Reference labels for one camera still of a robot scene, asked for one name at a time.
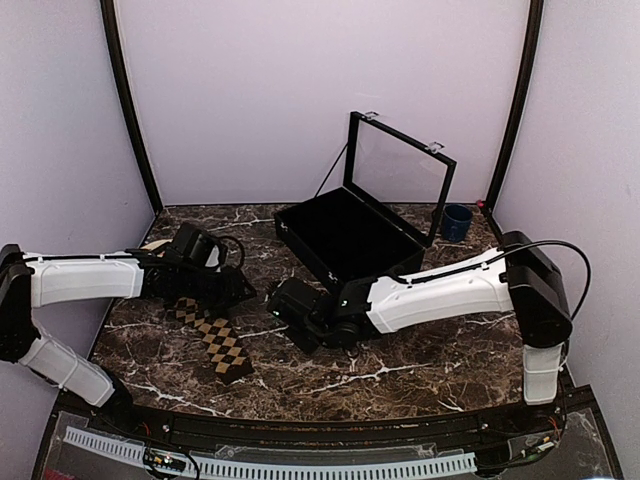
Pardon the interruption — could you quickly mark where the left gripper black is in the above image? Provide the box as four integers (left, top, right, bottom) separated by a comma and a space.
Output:
178, 265, 257, 314

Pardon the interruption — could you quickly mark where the tan brown argyle sock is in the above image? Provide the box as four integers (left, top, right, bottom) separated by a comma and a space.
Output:
166, 297, 254, 385

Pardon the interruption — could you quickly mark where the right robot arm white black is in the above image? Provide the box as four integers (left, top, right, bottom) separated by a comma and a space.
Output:
267, 231, 572, 434

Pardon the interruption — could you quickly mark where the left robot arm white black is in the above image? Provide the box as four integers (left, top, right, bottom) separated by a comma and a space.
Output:
1, 239, 255, 436

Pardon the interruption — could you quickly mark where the beige round plate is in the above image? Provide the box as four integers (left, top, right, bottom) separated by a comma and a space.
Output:
141, 239, 171, 251

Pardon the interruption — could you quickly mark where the black display case box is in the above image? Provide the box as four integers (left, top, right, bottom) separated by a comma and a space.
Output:
274, 111, 457, 293

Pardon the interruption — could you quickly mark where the blue mug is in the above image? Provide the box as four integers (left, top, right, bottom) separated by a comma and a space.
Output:
440, 204, 473, 243

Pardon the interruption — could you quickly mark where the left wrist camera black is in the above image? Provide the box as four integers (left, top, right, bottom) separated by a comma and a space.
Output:
166, 223, 221, 268

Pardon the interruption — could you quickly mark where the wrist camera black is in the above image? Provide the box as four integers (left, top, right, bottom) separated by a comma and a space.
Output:
166, 223, 221, 268
266, 277, 322, 330

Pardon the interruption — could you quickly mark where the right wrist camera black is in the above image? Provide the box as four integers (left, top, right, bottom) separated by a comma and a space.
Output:
266, 277, 322, 330

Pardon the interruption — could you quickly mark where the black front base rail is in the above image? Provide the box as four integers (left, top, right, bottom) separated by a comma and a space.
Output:
33, 383, 623, 479

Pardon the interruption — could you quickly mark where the white slotted cable duct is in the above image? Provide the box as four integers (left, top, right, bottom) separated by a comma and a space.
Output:
62, 427, 477, 479

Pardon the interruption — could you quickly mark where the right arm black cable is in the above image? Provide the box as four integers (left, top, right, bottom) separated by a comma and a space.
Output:
489, 240, 593, 321

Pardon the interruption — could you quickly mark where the left black frame post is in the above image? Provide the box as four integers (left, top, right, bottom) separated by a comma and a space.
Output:
99, 0, 164, 216

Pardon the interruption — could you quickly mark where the black frame post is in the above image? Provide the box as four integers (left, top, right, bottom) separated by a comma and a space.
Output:
484, 0, 545, 215
99, 0, 164, 216

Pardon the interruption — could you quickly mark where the right black frame post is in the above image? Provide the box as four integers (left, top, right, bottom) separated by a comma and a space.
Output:
484, 0, 545, 215

